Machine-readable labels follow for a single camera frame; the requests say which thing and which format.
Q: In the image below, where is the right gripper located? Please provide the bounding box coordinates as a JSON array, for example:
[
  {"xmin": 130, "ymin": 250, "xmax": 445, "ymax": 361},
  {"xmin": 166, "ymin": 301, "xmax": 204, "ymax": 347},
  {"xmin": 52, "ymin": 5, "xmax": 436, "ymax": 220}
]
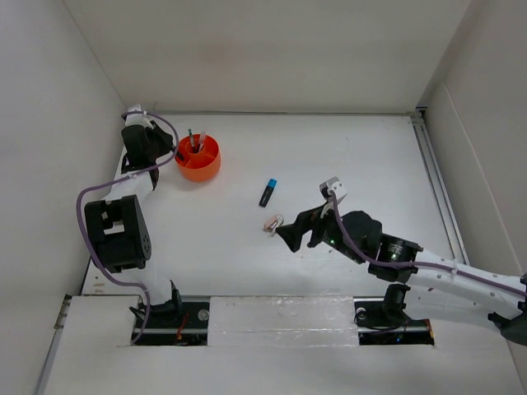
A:
[{"xmin": 275, "ymin": 198, "xmax": 366, "ymax": 264}]

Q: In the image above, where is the green clear refill pen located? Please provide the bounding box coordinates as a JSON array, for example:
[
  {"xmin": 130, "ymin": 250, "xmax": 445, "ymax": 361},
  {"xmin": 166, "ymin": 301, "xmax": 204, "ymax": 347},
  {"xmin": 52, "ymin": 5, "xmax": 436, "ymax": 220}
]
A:
[{"xmin": 188, "ymin": 128, "xmax": 196, "ymax": 153}]

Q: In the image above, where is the pink thin pen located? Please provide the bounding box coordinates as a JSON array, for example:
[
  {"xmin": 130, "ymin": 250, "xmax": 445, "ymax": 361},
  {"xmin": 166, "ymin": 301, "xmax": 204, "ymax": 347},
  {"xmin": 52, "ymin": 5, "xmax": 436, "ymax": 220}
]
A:
[{"xmin": 198, "ymin": 131, "xmax": 207, "ymax": 152}]

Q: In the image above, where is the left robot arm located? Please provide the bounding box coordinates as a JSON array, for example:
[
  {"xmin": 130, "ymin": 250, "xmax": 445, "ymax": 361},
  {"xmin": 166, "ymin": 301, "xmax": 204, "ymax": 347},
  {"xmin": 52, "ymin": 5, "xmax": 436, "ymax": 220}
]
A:
[{"xmin": 83, "ymin": 120, "xmax": 176, "ymax": 316}]

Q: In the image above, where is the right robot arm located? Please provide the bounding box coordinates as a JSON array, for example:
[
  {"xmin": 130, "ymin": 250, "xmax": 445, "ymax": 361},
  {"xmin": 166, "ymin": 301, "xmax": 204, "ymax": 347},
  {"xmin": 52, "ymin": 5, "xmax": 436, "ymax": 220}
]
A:
[{"xmin": 276, "ymin": 207, "xmax": 526, "ymax": 345}]

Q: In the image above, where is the orange round organizer container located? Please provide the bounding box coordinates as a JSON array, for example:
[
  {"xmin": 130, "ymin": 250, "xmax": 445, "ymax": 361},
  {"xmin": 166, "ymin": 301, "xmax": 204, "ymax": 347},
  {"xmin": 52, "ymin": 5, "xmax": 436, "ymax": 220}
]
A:
[{"xmin": 175, "ymin": 135, "xmax": 222, "ymax": 183}]

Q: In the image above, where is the blue cap black highlighter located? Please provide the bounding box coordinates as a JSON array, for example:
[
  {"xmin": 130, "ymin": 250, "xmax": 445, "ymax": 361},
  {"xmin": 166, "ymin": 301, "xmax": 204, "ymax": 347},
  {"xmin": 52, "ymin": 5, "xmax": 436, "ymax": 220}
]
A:
[{"xmin": 259, "ymin": 179, "xmax": 277, "ymax": 207}]

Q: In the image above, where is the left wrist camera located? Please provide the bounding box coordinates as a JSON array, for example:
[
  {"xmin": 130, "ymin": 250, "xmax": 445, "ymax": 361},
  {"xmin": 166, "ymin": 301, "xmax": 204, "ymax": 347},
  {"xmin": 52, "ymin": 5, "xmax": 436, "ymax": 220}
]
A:
[{"xmin": 121, "ymin": 105, "xmax": 153, "ymax": 128}]

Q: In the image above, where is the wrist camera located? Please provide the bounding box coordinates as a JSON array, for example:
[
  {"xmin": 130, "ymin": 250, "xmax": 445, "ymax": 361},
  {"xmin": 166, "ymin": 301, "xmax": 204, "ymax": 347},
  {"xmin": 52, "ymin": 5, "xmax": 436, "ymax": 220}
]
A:
[
  {"xmin": 121, "ymin": 105, "xmax": 153, "ymax": 128},
  {"xmin": 319, "ymin": 177, "xmax": 347, "ymax": 218}
]

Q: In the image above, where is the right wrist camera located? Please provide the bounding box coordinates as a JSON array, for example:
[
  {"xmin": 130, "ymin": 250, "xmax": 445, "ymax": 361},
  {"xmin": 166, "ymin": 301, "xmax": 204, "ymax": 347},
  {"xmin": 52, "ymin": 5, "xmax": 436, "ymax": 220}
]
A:
[{"xmin": 319, "ymin": 177, "xmax": 347, "ymax": 218}]

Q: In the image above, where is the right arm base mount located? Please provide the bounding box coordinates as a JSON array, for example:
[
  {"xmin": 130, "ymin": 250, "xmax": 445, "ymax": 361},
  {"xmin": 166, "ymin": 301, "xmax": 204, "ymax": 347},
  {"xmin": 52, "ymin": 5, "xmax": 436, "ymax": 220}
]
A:
[{"xmin": 354, "ymin": 284, "xmax": 435, "ymax": 346}]

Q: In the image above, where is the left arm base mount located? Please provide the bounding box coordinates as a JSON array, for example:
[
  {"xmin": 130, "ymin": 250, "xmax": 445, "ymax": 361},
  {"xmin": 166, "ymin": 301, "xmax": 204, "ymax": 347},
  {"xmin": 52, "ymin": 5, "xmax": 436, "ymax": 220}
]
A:
[{"xmin": 135, "ymin": 300, "xmax": 210, "ymax": 346}]

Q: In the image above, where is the aluminium rail right edge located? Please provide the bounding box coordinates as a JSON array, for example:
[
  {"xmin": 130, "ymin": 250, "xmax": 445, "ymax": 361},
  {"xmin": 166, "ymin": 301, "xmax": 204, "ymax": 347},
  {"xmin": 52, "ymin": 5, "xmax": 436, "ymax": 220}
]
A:
[{"xmin": 411, "ymin": 107, "xmax": 458, "ymax": 250}]

